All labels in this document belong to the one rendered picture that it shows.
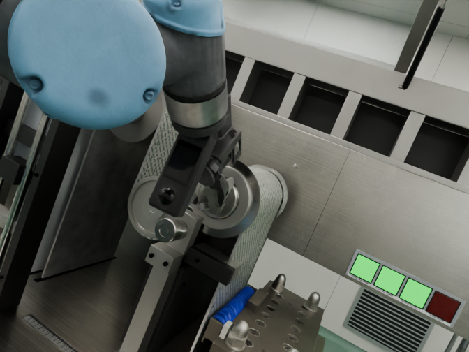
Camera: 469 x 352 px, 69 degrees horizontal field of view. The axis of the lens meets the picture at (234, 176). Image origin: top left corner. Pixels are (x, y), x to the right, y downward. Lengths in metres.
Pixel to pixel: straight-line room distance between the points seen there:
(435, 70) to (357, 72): 2.50
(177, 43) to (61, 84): 0.17
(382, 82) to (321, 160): 0.24
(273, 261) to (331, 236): 2.51
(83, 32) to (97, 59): 0.01
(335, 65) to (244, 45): 0.26
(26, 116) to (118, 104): 0.58
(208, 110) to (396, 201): 0.61
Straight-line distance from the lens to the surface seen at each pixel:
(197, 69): 0.36
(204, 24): 0.34
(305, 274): 3.36
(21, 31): 0.19
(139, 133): 0.71
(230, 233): 0.61
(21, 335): 0.75
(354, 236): 0.90
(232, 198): 0.59
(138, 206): 0.70
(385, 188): 0.90
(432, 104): 0.93
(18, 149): 0.77
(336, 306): 3.41
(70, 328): 0.78
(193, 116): 0.40
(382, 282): 0.92
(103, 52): 0.19
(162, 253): 0.60
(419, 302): 0.94
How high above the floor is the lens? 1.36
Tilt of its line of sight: 6 degrees down
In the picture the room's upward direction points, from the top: 22 degrees clockwise
